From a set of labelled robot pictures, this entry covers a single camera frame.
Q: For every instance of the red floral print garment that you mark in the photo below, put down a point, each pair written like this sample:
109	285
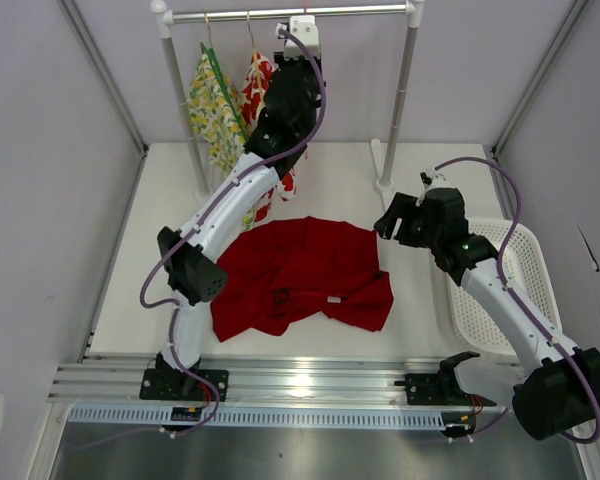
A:
251	103

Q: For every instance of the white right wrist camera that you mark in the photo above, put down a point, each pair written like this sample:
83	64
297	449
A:
431	178

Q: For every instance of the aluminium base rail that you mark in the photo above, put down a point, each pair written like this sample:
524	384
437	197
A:
269	382

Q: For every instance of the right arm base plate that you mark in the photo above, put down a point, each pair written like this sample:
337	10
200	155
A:
435	389

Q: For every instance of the white clothes rack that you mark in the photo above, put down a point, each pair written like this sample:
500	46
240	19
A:
209	179

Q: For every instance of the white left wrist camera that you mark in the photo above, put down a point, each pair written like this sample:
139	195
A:
304	28

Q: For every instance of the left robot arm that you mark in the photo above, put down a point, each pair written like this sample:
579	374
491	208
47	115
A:
189	255

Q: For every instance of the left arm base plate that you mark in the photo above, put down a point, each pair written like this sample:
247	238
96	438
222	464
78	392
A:
160	384

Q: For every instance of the perforated cable tray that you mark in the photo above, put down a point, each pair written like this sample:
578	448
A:
392	419

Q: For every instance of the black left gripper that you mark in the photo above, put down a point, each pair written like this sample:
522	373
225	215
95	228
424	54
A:
308	62

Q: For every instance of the lemon print garment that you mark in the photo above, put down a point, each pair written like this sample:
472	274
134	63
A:
209	122

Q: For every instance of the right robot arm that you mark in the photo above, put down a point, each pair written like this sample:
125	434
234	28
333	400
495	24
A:
560	384

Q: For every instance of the green hanger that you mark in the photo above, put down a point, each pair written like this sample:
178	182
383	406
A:
220	88

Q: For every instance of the red skirt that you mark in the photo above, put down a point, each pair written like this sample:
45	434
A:
284	271

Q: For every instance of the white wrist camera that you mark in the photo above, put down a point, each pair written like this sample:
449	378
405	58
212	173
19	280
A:
431	178
304	28

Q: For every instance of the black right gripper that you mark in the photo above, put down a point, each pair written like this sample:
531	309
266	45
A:
386	225

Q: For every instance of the yellow hanger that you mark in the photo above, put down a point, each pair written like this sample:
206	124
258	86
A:
252	45

